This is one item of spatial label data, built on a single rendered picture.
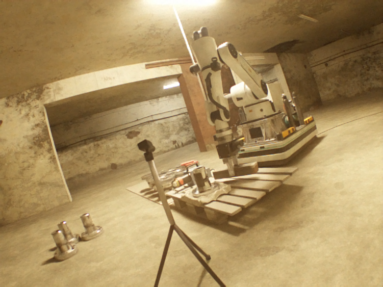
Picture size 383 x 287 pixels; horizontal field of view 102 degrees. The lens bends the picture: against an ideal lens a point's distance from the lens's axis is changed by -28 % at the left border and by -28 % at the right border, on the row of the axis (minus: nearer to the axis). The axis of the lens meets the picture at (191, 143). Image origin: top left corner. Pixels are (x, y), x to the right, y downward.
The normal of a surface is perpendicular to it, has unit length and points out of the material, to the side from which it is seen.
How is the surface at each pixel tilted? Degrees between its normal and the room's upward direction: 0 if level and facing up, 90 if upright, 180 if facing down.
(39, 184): 90
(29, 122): 89
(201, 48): 74
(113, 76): 90
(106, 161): 90
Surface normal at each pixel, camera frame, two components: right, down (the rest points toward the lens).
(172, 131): 0.47, -0.10
